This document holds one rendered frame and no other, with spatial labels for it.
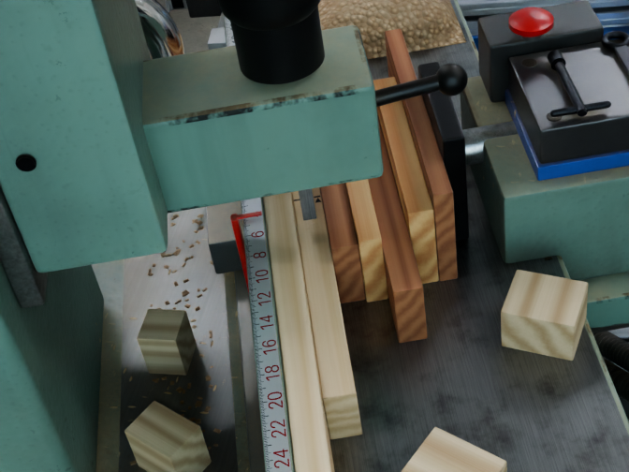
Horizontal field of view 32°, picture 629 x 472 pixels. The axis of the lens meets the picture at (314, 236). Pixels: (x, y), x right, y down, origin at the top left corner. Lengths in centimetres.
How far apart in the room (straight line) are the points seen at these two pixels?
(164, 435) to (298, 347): 16
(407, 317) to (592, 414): 13
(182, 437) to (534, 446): 25
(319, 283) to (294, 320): 4
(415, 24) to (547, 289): 34
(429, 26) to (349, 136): 33
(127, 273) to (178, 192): 29
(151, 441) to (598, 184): 34
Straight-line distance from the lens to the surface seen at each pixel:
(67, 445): 74
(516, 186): 72
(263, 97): 64
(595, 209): 74
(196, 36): 278
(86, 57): 57
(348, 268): 72
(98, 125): 59
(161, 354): 84
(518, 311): 68
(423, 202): 71
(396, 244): 70
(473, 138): 76
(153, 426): 77
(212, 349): 87
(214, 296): 91
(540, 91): 74
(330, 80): 64
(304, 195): 71
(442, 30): 97
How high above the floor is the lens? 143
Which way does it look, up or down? 42 degrees down
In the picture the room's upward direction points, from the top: 10 degrees counter-clockwise
